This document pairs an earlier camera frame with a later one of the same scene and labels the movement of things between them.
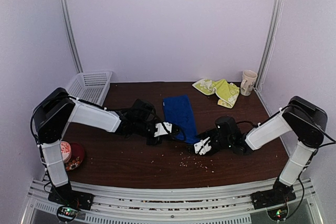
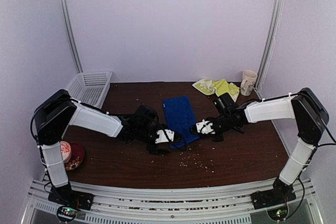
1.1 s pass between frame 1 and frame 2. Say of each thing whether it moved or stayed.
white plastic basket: stayed
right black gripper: moved
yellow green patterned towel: stayed
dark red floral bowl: stayed
